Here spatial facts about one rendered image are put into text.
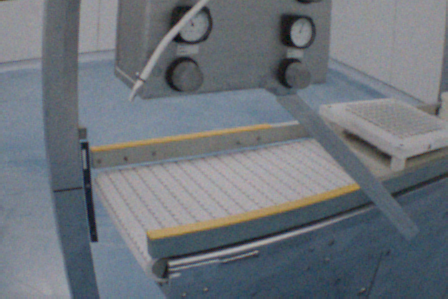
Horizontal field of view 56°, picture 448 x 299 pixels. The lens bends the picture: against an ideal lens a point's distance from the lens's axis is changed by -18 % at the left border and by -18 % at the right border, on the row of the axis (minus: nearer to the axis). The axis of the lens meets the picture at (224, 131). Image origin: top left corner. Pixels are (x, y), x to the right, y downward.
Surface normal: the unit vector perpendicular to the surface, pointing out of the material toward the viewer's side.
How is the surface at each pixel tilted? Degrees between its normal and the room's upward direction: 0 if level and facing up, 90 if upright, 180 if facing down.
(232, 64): 90
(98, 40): 90
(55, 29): 90
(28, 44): 90
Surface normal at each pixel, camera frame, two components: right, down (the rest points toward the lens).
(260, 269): 0.47, 0.33
